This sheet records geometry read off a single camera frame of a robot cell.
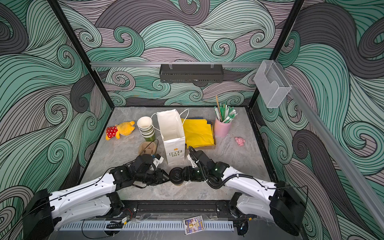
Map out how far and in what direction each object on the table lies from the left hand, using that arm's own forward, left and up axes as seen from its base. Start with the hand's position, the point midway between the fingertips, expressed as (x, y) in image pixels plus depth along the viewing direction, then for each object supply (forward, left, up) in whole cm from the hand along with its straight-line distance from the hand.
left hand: (170, 179), depth 73 cm
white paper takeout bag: (+33, +3, -1) cm, 33 cm away
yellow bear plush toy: (+34, +36, -5) cm, 50 cm away
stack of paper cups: (+27, +16, +8) cm, 32 cm away
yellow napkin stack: (+33, -15, -7) cm, 37 cm away
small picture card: (-18, -12, -8) cm, 23 cm away
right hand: (+2, -6, -2) cm, 6 cm away
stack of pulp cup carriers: (+21, +17, -6) cm, 28 cm away
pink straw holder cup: (+36, -31, -5) cm, 48 cm away
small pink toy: (+28, -43, -6) cm, 51 cm away
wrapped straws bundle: (+41, -32, +6) cm, 52 cm away
